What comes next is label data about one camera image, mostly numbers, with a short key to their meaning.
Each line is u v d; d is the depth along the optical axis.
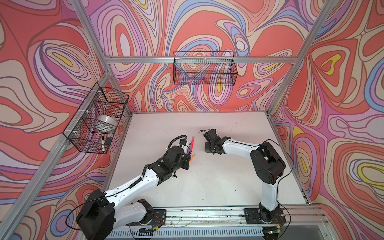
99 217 0.39
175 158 0.62
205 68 0.96
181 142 0.71
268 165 0.51
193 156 0.96
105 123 0.70
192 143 1.02
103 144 0.72
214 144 0.73
